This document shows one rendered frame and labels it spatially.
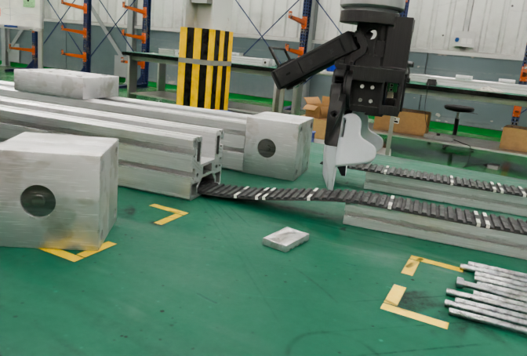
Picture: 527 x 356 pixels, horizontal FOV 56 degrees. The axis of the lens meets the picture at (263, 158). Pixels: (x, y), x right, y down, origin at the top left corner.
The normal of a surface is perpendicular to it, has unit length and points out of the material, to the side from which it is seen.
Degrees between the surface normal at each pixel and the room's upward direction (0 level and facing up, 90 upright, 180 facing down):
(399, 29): 90
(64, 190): 90
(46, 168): 90
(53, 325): 0
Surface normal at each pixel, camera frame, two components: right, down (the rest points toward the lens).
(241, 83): -0.45, 0.15
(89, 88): 0.94, 0.15
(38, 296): 0.09, -0.97
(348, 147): -0.29, -0.12
